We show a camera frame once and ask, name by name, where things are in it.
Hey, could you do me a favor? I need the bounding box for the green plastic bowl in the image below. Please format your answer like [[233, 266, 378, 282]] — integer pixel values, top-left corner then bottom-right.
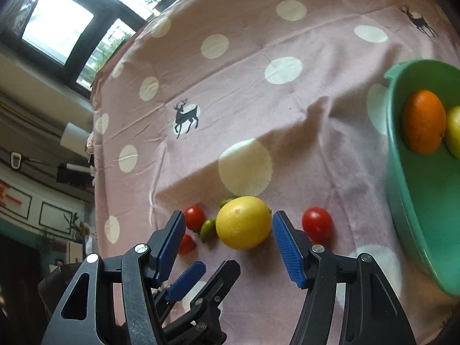
[[383, 59, 460, 298]]

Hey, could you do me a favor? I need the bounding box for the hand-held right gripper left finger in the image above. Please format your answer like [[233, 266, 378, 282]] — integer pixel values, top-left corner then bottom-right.
[[39, 210, 187, 345]]

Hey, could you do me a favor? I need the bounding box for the green houseplant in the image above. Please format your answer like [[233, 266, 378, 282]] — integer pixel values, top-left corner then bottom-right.
[[63, 212, 90, 239]]

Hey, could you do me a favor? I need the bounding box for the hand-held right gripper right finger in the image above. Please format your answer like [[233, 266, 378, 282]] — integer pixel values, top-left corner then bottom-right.
[[272, 210, 417, 345]]

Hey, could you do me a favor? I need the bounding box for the white pink cloth bundle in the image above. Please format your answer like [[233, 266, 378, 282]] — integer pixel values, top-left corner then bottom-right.
[[85, 133, 97, 187]]

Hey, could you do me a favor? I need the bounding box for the orange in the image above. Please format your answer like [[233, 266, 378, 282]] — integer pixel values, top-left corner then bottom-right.
[[402, 90, 447, 155]]

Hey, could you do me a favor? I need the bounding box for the black box-shaped object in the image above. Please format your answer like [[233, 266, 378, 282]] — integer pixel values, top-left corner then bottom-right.
[[55, 163, 95, 189]]

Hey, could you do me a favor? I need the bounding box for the yellow lemon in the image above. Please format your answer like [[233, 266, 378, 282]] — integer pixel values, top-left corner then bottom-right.
[[215, 196, 273, 251]]

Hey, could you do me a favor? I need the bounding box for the dark-framed window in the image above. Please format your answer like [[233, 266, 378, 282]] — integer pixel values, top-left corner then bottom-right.
[[0, 0, 202, 96]]

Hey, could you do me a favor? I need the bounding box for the framed wall picture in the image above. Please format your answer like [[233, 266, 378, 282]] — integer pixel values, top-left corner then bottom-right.
[[0, 178, 33, 220], [38, 201, 76, 232]]

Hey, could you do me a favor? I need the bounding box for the red cherry tomato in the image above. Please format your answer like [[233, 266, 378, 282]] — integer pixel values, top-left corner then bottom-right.
[[184, 206, 207, 232], [302, 206, 334, 245], [179, 233, 197, 255]]

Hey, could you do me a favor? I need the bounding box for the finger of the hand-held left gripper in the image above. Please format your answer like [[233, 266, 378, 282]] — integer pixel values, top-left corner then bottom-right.
[[154, 260, 207, 322], [162, 259, 241, 345]]

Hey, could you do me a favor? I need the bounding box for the pink polka-dot tablecloth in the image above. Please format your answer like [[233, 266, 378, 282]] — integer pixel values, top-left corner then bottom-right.
[[88, 0, 460, 345]]

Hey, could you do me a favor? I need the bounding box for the yellow-green pear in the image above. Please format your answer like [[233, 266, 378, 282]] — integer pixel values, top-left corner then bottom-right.
[[444, 105, 460, 159]]

